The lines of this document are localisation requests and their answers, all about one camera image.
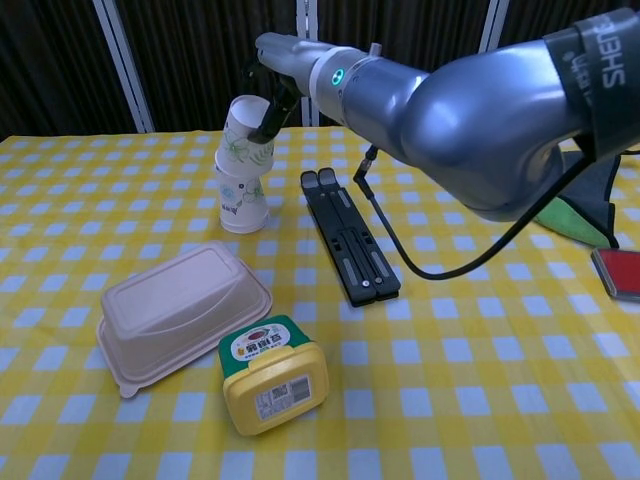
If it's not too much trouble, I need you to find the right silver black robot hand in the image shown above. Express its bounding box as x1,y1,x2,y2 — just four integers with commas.
242,31,327,144

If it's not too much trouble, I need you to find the white floral paper cup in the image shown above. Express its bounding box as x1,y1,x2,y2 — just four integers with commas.
221,214,271,235
218,95,278,177

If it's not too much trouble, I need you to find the paper cup with line mark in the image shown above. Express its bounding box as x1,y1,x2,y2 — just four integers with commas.
214,160,272,232

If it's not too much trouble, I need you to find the black folding laptop stand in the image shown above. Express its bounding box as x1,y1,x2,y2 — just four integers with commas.
299,167,403,308

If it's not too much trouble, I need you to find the pink plastic lunch box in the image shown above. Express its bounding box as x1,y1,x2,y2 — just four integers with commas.
95,240,274,400

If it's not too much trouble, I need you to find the green yellow sauce tub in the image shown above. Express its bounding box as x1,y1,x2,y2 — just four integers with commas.
217,314,331,437

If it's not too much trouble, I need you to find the dark grey microfibre cloth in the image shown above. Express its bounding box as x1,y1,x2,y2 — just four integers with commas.
560,148,625,249

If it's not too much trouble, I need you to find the yellow white checked tablecloth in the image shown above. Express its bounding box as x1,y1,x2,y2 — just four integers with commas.
0,124,640,480

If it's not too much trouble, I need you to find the red stamp pad box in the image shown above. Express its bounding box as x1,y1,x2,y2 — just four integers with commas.
590,246,640,303

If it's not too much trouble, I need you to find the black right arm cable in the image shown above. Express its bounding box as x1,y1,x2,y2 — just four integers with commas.
352,144,597,281

